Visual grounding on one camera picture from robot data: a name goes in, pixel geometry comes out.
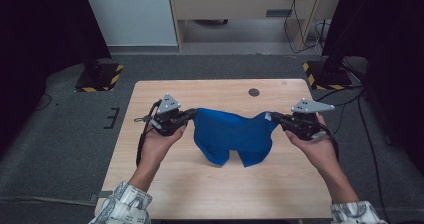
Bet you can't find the striped black stand base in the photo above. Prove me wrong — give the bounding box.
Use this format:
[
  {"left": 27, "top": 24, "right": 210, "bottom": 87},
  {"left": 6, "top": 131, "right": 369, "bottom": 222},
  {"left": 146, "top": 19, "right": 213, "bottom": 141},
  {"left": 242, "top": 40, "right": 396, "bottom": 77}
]
[
  {"left": 302, "top": 60, "right": 354, "bottom": 92},
  {"left": 74, "top": 62, "right": 124, "bottom": 93}
]

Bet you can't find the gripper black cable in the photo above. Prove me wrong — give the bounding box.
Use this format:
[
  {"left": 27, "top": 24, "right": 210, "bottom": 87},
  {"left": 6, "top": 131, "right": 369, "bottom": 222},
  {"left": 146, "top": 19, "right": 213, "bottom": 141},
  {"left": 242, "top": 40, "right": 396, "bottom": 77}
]
[
  {"left": 133, "top": 99, "right": 163, "bottom": 168},
  {"left": 316, "top": 121, "right": 341, "bottom": 162}
]

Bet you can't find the dark object under desk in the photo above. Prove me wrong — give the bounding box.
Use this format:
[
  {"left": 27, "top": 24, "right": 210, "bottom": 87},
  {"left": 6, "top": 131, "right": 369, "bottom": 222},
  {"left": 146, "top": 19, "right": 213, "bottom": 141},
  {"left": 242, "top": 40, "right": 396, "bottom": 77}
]
[{"left": 193, "top": 18, "right": 230, "bottom": 28}]

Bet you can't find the thin black floor cable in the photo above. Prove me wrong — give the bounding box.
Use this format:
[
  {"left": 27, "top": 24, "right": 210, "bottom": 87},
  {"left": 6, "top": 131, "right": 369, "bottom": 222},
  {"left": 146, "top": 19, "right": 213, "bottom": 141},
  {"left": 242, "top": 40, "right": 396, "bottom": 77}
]
[{"left": 32, "top": 92, "right": 54, "bottom": 113}]

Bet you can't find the dark curtain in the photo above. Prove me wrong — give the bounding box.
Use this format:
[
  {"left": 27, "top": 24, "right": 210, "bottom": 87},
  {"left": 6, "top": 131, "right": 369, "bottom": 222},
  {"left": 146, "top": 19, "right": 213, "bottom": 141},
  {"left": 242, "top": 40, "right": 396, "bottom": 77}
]
[
  {"left": 0, "top": 0, "right": 112, "bottom": 158},
  {"left": 321, "top": 0, "right": 424, "bottom": 168}
]

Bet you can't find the person's left hand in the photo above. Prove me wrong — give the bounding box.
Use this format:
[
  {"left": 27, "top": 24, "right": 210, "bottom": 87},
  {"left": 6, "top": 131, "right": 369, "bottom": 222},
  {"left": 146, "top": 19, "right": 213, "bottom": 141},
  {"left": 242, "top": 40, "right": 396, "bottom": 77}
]
[{"left": 140, "top": 125, "right": 188, "bottom": 171}]

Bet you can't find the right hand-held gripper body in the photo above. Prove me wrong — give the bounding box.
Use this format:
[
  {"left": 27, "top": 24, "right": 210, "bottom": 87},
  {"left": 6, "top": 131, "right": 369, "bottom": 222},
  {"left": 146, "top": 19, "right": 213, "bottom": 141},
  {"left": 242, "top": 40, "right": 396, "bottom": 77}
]
[{"left": 281, "top": 97, "right": 336, "bottom": 142}]

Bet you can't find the black hanging cable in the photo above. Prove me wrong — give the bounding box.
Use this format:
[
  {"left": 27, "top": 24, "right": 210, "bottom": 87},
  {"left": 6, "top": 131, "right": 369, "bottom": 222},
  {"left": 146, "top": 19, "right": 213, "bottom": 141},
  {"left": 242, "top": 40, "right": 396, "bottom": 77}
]
[{"left": 283, "top": 0, "right": 322, "bottom": 55}]

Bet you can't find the light wooden desk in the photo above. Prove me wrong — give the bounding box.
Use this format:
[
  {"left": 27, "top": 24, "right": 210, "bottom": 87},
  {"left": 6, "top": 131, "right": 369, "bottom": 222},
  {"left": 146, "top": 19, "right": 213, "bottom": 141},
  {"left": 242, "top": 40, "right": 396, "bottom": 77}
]
[{"left": 166, "top": 0, "right": 345, "bottom": 52}]

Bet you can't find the long black floor cable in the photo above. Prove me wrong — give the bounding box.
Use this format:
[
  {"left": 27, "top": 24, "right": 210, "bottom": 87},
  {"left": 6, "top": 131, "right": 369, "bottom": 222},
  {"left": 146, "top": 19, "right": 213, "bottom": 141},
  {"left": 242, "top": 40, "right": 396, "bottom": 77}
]
[{"left": 357, "top": 92, "right": 389, "bottom": 224}]

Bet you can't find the blue cloth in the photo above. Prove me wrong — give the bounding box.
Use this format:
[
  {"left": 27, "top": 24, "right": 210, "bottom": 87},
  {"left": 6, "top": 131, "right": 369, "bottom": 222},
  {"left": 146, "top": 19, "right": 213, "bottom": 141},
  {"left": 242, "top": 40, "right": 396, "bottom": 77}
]
[{"left": 192, "top": 107, "right": 280, "bottom": 169}]

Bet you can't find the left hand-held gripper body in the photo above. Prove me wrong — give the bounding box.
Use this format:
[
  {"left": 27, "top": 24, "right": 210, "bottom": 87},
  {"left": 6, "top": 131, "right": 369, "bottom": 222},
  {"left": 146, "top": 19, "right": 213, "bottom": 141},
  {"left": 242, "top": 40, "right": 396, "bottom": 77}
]
[{"left": 150, "top": 93, "right": 188, "bottom": 137}]

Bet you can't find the person's right hand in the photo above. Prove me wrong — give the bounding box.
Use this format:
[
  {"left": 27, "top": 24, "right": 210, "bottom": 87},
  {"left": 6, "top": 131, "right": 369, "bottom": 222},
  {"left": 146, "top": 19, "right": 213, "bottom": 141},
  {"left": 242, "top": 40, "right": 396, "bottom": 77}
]
[{"left": 284, "top": 113, "right": 340, "bottom": 177}]

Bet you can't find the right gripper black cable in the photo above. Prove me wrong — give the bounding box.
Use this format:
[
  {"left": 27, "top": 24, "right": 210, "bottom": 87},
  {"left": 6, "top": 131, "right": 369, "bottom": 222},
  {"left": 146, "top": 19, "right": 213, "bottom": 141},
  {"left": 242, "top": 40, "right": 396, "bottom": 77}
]
[{"left": 316, "top": 121, "right": 341, "bottom": 162}]

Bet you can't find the white panel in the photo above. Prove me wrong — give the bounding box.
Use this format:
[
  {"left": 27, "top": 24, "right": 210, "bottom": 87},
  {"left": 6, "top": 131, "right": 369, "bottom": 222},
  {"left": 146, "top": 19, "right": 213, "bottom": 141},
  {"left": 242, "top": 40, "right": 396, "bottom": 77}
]
[{"left": 81, "top": 0, "right": 178, "bottom": 48}]

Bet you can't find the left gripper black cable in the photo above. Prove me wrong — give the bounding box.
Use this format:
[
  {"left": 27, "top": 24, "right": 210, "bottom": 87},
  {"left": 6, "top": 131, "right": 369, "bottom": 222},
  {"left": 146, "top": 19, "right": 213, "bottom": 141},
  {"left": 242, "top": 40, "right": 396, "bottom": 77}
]
[{"left": 133, "top": 99, "right": 163, "bottom": 168}]

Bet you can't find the grey tape piece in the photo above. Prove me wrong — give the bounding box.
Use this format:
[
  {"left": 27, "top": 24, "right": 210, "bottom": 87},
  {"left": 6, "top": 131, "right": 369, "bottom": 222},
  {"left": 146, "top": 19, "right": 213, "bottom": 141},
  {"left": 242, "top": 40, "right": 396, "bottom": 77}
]
[{"left": 89, "top": 190, "right": 114, "bottom": 203}]

